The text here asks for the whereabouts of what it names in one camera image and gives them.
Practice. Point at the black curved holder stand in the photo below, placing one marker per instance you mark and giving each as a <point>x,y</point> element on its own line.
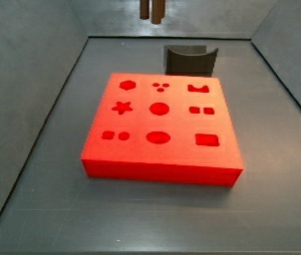
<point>188,60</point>

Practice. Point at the red shape-sorter block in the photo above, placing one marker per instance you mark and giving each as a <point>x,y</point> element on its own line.
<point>163,129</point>

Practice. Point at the brown three-prong peg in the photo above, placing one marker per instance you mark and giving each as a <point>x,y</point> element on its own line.
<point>152,10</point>

